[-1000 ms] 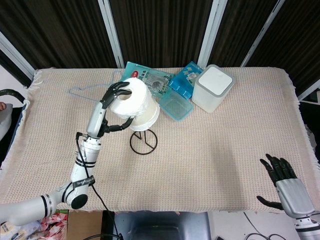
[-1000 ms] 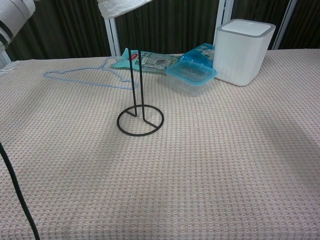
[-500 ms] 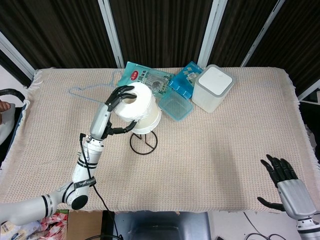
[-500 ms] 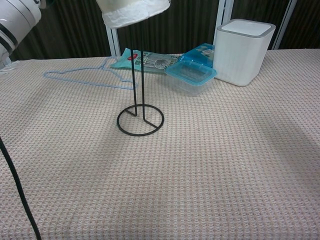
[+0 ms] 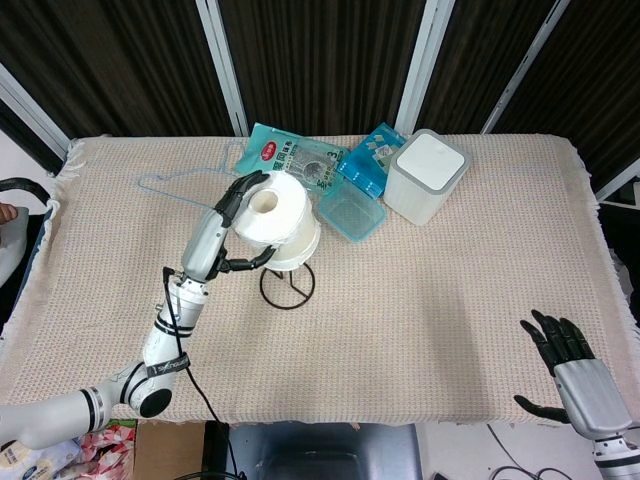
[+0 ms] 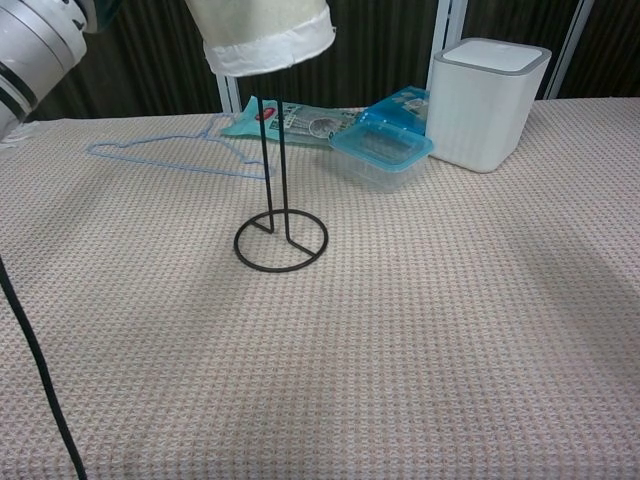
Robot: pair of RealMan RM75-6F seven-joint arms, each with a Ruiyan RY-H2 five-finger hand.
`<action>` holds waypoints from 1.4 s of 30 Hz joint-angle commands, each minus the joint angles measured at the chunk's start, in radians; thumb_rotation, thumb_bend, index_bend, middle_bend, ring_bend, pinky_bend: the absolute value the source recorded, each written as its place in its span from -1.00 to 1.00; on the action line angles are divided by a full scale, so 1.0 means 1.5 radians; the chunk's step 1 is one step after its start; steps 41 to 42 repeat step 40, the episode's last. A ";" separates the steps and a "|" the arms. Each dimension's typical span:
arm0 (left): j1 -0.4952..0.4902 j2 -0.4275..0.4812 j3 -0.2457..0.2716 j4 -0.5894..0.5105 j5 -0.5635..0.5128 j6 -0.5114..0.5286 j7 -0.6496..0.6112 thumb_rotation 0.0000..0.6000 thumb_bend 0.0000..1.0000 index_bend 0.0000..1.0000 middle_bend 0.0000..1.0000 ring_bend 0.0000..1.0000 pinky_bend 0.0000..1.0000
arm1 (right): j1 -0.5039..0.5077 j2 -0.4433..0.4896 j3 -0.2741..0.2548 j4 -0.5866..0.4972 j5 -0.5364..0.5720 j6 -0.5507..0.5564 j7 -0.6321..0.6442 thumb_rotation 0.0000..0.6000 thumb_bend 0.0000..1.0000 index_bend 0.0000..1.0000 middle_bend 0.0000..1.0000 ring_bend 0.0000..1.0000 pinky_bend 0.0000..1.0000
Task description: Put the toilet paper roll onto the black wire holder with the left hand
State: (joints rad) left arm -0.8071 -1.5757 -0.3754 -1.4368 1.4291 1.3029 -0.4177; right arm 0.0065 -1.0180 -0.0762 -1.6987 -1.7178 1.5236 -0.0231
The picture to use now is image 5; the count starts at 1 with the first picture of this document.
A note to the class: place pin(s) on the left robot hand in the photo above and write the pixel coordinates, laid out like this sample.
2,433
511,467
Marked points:
220,235

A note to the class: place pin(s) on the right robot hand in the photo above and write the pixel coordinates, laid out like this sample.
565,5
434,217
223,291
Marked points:
585,390

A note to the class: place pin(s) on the white toilet paper roll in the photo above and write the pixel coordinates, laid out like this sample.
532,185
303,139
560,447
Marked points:
280,215

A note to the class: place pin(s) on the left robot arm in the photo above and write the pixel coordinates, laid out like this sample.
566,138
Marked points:
125,370

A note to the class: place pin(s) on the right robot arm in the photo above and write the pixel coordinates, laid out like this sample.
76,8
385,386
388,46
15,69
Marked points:
617,457

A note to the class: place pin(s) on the black metal holder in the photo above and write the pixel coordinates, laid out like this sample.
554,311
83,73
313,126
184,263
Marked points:
287,290

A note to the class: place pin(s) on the teal cloth package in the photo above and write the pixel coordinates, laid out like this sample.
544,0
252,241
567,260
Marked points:
295,159

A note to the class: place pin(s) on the clear blue plastic container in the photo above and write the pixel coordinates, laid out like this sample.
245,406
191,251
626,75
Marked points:
351,212

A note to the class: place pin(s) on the blue plastic package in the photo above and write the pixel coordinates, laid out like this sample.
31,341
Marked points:
370,160

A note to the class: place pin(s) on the beige woven tablecloth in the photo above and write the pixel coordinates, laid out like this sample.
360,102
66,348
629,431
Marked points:
400,320

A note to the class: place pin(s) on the white square bin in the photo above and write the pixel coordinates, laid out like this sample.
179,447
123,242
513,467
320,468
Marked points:
426,175

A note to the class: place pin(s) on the brown cardboard box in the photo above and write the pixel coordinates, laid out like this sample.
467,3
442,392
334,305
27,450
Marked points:
170,449

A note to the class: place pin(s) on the dark grey chair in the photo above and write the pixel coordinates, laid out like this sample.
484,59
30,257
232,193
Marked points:
320,450

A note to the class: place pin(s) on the colourful printed bag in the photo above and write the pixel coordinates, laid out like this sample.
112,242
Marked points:
85,455

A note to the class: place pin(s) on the white folding screen frame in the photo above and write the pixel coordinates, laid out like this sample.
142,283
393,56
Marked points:
222,65

